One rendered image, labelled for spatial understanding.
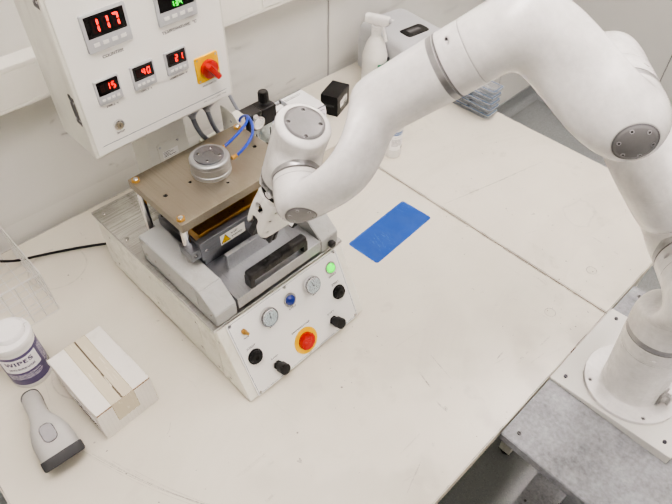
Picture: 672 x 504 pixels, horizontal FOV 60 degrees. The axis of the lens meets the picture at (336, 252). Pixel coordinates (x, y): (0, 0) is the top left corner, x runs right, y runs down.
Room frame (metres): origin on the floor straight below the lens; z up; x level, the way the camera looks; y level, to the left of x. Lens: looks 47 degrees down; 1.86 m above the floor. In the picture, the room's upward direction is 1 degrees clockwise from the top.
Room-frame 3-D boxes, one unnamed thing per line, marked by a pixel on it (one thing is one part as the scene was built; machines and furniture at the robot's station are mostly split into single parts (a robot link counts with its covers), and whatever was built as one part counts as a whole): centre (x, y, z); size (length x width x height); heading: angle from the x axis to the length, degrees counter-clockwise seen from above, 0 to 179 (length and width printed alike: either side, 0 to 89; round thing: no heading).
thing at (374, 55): (1.72, -0.12, 0.92); 0.09 x 0.08 x 0.25; 66
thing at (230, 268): (0.87, 0.22, 0.97); 0.30 x 0.22 x 0.08; 46
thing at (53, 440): (0.52, 0.56, 0.79); 0.20 x 0.08 x 0.08; 45
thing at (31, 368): (0.66, 0.65, 0.82); 0.09 x 0.09 x 0.15
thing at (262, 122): (1.15, 0.19, 1.05); 0.15 x 0.05 x 0.15; 136
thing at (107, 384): (0.61, 0.47, 0.80); 0.19 x 0.13 x 0.09; 45
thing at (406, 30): (1.83, -0.21, 0.88); 0.25 x 0.20 x 0.17; 39
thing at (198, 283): (0.76, 0.30, 0.96); 0.25 x 0.05 x 0.07; 46
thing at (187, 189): (0.94, 0.26, 1.08); 0.31 x 0.24 x 0.13; 136
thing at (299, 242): (0.78, 0.12, 0.99); 0.15 x 0.02 x 0.04; 136
